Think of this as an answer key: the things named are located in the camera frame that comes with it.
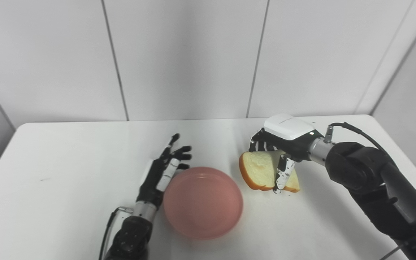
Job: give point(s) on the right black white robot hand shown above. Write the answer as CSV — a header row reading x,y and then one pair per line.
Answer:
x,y
289,141

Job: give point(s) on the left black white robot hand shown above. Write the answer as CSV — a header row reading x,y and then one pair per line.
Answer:
x,y
159,177

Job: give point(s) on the slice of white bread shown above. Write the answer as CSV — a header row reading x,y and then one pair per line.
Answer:
x,y
260,171

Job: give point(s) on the pink round plate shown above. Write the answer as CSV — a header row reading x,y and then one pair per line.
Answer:
x,y
203,202

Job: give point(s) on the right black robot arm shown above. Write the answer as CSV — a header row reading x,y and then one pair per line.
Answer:
x,y
381,187

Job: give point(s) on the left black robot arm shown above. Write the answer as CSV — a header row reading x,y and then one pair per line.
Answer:
x,y
132,234

